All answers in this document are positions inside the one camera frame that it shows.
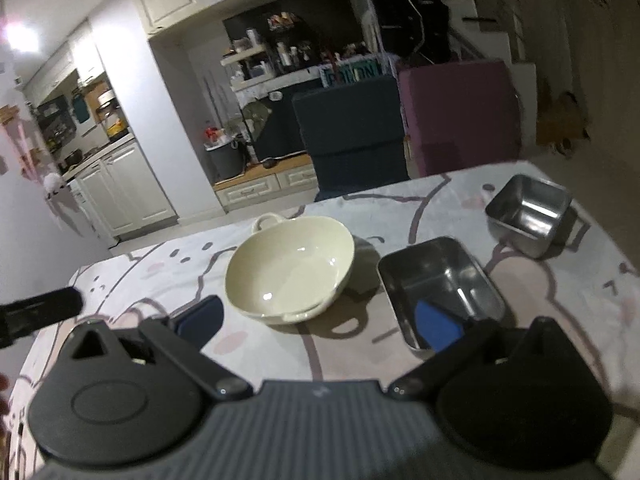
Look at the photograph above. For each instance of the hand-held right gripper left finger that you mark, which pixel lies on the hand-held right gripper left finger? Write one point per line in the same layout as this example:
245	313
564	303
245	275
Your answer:
201	319

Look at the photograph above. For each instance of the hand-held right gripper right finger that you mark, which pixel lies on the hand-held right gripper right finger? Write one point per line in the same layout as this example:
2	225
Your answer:
437	326

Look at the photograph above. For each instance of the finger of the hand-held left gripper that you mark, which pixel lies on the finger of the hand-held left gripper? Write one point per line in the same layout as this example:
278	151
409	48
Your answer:
45	305

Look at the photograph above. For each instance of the rectangular steel container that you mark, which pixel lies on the rectangular steel container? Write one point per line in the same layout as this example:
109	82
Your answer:
440	280

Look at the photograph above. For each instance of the square steel container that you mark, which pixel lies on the square steel container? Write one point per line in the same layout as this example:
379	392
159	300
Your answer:
530	212

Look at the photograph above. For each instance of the person's left hand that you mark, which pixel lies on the person's left hand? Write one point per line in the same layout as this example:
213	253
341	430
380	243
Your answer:
2	384

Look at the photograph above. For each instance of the white kitchen cabinet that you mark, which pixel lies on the white kitchen cabinet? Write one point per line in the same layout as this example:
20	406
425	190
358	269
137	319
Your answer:
130	190

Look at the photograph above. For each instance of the low wood-top drawer cabinet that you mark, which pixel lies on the low wood-top drawer cabinet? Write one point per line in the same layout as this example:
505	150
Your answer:
265	182

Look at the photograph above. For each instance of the grey trash bin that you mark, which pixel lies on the grey trash bin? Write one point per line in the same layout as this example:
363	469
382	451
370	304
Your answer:
224	162

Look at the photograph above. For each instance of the electric fan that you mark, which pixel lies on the electric fan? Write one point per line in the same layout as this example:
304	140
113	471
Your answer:
254	119

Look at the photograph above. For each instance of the purple seat cube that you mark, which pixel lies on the purple seat cube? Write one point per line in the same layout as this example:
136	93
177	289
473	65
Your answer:
460	115

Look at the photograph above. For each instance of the dark blue seat cube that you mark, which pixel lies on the dark blue seat cube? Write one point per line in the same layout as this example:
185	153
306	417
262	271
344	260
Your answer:
350	130

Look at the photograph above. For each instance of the brown cardboard box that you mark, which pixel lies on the brown cardboard box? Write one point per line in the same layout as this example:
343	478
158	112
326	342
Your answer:
560	120

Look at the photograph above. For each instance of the teal lettered box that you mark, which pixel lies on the teal lettered box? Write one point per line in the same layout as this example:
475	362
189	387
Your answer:
350	72

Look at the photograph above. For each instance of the black hanging garment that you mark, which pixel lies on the black hanging garment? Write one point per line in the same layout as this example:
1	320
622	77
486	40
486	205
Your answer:
407	5

